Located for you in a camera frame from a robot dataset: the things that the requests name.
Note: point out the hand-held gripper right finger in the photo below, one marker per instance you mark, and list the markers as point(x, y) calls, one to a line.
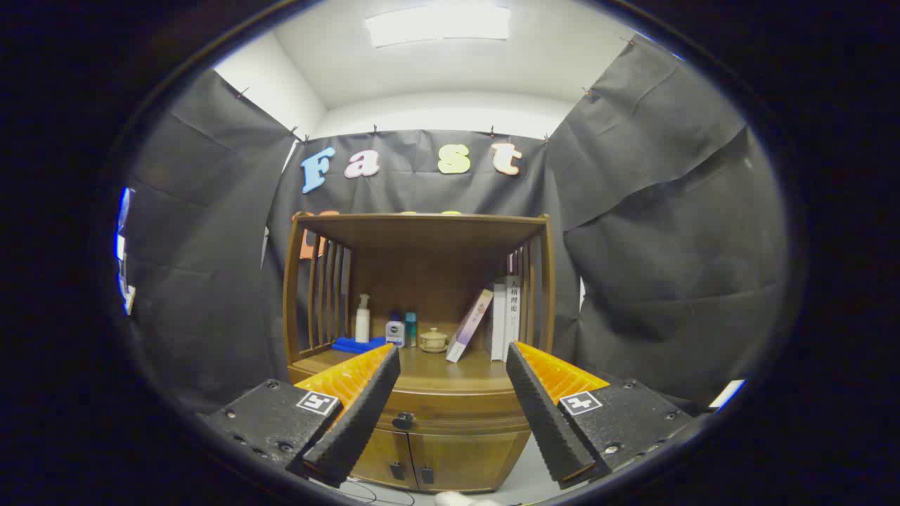
point(541, 414)

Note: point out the dark patterned book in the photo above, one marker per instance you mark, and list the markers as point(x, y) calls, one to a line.
point(488, 334)

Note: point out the wooden countertop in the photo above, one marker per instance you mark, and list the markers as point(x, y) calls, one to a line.
point(436, 369)

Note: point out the blue folded cloth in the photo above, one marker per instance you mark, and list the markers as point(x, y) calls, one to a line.
point(355, 345)

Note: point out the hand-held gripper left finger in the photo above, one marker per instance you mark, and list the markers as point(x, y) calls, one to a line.
point(365, 407)

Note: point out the wooden cabinet door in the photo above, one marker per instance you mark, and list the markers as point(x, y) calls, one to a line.
point(383, 457)
point(464, 460)

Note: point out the wooden cabinet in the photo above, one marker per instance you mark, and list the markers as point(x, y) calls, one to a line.
point(422, 281)

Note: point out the teal bottle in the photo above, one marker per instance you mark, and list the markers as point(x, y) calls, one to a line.
point(410, 330)

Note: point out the purple cover book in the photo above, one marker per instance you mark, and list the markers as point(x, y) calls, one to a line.
point(470, 327)

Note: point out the beige lidded teacup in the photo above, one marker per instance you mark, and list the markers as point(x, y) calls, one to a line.
point(434, 341)

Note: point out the white book black lettering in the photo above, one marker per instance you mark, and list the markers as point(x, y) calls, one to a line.
point(512, 316)

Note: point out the white pump bottle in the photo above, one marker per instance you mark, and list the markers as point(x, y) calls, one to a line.
point(362, 327)

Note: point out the wooden drawer with black knob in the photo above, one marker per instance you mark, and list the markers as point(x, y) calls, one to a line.
point(457, 411)

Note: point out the plain white book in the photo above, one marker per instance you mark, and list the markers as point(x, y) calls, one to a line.
point(498, 323)

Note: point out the white rounded object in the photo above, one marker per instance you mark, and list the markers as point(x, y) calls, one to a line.
point(464, 500)

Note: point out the white lotion bottle blue cap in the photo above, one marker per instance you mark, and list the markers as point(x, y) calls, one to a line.
point(395, 334)

